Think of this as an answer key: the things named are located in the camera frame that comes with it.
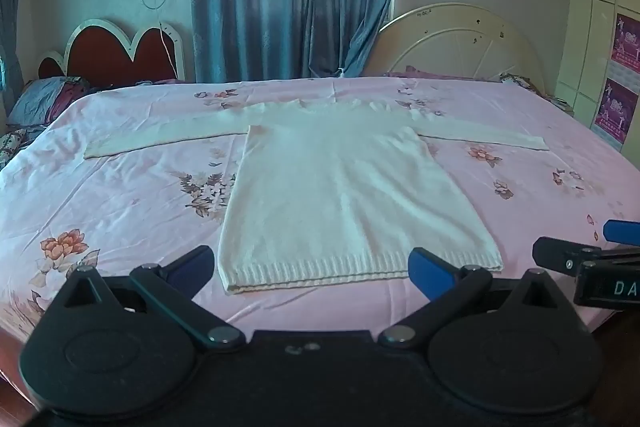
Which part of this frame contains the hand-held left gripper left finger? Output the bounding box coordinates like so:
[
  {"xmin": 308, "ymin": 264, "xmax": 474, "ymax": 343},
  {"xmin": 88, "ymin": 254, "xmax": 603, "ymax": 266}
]
[{"xmin": 47, "ymin": 246, "xmax": 247, "ymax": 354}]

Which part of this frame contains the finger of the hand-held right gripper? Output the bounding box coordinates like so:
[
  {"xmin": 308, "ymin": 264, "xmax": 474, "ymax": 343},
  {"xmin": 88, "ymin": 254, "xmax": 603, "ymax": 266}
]
[
  {"xmin": 531, "ymin": 237, "xmax": 603, "ymax": 277},
  {"xmin": 602, "ymin": 220, "xmax": 640, "ymax": 244}
]

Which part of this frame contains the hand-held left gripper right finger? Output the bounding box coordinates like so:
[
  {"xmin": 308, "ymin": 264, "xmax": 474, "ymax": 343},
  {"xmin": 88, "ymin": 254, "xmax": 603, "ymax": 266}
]
[{"xmin": 378, "ymin": 248, "xmax": 581, "ymax": 350}]

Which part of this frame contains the white knit sweater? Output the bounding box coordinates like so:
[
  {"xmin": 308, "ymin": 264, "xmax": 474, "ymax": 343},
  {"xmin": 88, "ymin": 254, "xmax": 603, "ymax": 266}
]
[{"xmin": 84, "ymin": 99, "xmax": 551, "ymax": 295}]

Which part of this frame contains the bed with pink floral sheet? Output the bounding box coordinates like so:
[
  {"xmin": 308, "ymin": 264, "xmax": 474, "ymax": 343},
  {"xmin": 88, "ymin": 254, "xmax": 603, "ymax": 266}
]
[{"xmin": 0, "ymin": 76, "xmax": 640, "ymax": 388}]

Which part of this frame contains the dark patterned pillow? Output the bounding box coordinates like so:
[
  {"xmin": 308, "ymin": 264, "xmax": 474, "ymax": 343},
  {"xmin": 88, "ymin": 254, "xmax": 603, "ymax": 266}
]
[{"xmin": 500, "ymin": 73, "xmax": 543, "ymax": 96}]

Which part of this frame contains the dark red pillow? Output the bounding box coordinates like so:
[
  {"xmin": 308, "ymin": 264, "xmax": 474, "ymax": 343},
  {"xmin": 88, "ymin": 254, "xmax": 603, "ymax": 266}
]
[{"xmin": 90, "ymin": 78, "xmax": 183, "ymax": 92}]

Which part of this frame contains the purple pillow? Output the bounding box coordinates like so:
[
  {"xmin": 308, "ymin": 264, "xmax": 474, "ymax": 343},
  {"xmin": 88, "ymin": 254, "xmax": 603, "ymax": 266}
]
[{"xmin": 385, "ymin": 66, "xmax": 453, "ymax": 80}]

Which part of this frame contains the floral patterned pillow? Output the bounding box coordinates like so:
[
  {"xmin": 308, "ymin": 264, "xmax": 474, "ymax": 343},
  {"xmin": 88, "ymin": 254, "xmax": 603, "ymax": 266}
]
[{"xmin": 0, "ymin": 128, "xmax": 33, "ymax": 170}]

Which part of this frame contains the blue pillow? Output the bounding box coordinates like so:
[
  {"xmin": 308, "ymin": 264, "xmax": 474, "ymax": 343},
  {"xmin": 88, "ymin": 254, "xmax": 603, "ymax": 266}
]
[{"xmin": 7, "ymin": 77, "xmax": 91, "ymax": 128}]

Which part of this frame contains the red heart-shaped headboard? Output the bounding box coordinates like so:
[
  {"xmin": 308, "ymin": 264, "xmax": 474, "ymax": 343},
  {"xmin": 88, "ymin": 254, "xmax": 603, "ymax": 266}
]
[{"xmin": 37, "ymin": 19, "xmax": 186, "ymax": 90}]

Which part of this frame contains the cream panelled wardrobe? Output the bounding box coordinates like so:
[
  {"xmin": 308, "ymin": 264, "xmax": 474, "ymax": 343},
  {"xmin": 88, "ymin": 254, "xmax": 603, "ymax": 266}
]
[{"xmin": 555, "ymin": 0, "xmax": 640, "ymax": 158}]

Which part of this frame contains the cream round headboard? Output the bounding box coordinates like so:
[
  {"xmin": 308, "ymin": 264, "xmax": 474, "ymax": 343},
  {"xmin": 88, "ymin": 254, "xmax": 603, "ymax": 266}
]
[{"xmin": 362, "ymin": 3, "xmax": 546, "ymax": 82}]

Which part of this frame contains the narrow blue curtain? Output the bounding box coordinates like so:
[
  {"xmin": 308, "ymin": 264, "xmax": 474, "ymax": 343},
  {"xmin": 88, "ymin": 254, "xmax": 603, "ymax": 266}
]
[{"xmin": 0, "ymin": 0, "xmax": 33, "ymax": 108}]

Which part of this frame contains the pink wall poster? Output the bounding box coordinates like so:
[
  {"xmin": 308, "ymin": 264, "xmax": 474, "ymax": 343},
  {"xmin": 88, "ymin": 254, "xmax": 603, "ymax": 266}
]
[
  {"xmin": 609, "ymin": 13, "xmax": 640, "ymax": 75},
  {"xmin": 594, "ymin": 78, "xmax": 638, "ymax": 142}
]

